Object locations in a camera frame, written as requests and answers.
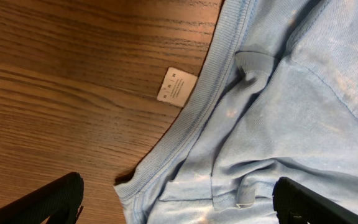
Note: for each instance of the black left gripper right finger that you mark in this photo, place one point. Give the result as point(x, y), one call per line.
point(296, 204)

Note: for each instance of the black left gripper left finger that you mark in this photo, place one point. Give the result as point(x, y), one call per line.
point(57, 202)

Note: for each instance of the light blue printed t-shirt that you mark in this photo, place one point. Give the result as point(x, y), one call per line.
point(277, 97)

